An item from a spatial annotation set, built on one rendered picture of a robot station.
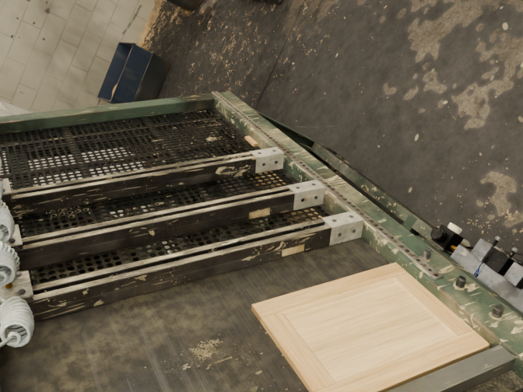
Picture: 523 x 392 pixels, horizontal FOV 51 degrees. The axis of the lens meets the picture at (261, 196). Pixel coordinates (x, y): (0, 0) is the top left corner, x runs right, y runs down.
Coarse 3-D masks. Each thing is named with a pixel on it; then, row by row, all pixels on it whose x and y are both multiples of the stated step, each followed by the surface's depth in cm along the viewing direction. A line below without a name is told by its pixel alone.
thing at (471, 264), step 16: (448, 240) 170; (464, 240) 176; (480, 240) 160; (496, 240) 161; (448, 256) 169; (464, 256) 165; (480, 256) 159; (496, 256) 155; (512, 256) 156; (464, 272) 157; (480, 272) 160; (496, 272) 156; (512, 272) 150; (496, 288) 155; (512, 288) 152; (512, 304) 150
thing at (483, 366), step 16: (480, 352) 131; (496, 352) 131; (448, 368) 126; (464, 368) 126; (480, 368) 127; (496, 368) 127; (416, 384) 121; (432, 384) 122; (448, 384) 122; (464, 384) 124
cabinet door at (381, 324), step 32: (320, 288) 152; (352, 288) 153; (384, 288) 154; (416, 288) 154; (288, 320) 140; (320, 320) 141; (352, 320) 142; (384, 320) 142; (416, 320) 143; (448, 320) 143; (288, 352) 130; (320, 352) 131; (352, 352) 132; (384, 352) 132; (416, 352) 133; (448, 352) 133; (320, 384) 122; (352, 384) 123; (384, 384) 123
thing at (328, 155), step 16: (224, 128) 282; (288, 128) 304; (304, 144) 321; (320, 144) 320; (336, 160) 299; (352, 176) 287; (368, 192) 275; (384, 192) 270; (400, 208) 258; (272, 224) 335; (288, 224) 215; (416, 224) 248; (192, 240) 290; (432, 240) 240
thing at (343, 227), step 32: (320, 224) 172; (352, 224) 173; (160, 256) 152; (192, 256) 154; (224, 256) 155; (256, 256) 161; (0, 288) 131; (32, 288) 138; (64, 288) 138; (96, 288) 140; (128, 288) 145; (160, 288) 150
